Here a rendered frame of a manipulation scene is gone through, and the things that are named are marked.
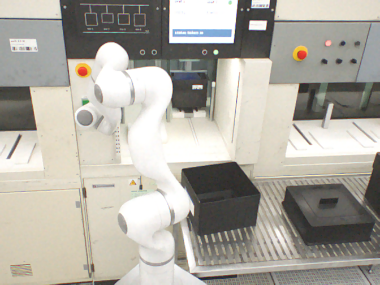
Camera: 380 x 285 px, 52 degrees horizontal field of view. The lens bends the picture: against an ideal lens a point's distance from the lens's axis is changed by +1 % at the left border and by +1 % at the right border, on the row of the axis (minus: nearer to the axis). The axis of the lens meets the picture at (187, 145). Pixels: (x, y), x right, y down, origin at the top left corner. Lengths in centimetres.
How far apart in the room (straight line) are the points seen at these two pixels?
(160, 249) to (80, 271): 121
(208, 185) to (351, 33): 94
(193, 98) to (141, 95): 129
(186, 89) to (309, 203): 101
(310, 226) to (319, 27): 86
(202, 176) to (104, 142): 50
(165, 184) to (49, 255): 128
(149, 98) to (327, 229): 97
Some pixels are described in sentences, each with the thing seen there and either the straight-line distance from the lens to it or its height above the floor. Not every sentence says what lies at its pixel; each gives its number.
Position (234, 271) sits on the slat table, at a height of 75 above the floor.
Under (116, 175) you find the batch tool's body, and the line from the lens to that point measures 198.
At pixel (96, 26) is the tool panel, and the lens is 169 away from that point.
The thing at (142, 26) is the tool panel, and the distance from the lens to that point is 169.
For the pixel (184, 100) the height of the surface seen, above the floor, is 99.
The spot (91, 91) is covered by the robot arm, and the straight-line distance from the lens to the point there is 136.
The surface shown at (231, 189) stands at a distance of 196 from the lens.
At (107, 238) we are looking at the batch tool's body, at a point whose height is 39.
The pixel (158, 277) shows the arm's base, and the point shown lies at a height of 89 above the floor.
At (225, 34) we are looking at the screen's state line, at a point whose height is 151.
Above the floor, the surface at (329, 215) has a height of 86.
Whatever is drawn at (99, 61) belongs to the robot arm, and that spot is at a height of 154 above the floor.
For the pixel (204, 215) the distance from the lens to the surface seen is 162.
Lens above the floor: 190
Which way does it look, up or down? 29 degrees down
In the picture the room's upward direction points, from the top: 2 degrees clockwise
